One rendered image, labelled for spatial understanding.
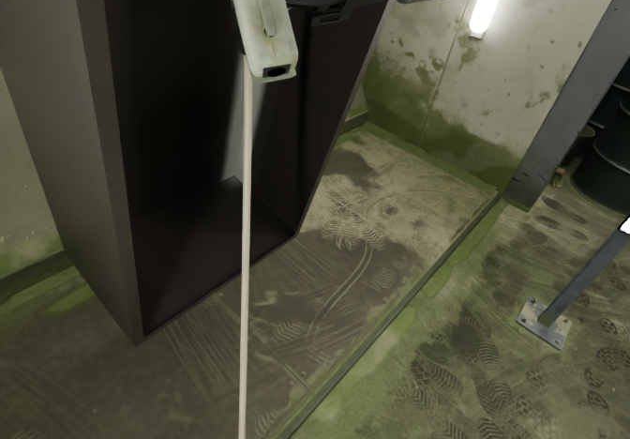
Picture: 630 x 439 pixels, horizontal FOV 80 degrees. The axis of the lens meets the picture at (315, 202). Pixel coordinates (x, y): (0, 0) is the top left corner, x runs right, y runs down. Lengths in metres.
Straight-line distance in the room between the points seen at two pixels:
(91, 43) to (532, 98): 2.27
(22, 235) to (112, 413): 0.75
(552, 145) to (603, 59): 0.48
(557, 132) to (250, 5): 2.23
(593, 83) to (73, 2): 2.26
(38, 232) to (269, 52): 1.54
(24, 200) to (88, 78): 1.35
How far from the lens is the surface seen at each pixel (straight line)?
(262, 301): 1.65
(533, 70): 2.45
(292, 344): 1.56
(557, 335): 2.08
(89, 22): 0.46
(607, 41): 2.38
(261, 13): 0.40
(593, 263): 1.82
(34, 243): 1.82
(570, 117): 2.47
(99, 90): 0.50
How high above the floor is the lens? 1.40
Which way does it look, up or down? 39 degrees down
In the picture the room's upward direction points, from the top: 9 degrees clockwise
